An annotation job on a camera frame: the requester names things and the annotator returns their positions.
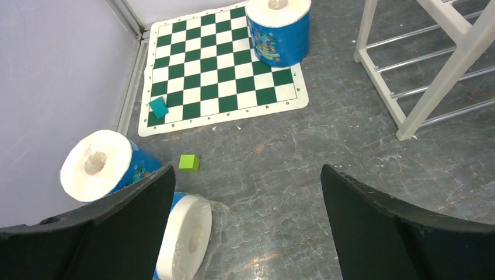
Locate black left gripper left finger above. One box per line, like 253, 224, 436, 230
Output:
1, 166, 176, 279

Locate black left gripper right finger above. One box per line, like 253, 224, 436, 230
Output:
320, 164, 494, 279

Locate blue white roll front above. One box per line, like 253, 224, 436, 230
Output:
60, 129, 163, 202

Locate blue white roll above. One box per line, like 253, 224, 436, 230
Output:
60, 129, 163, 202
245, 0, 311, 67

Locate cream metal shelf rack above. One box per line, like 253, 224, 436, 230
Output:
353, 0, 495, 142

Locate small green cube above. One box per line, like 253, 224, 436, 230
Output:
179, 154, 200, 173

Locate small teal block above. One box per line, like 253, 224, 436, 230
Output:
148, 97, 169, 118

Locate green white chessboard mat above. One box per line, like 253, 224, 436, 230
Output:
138, 2, 309, 137

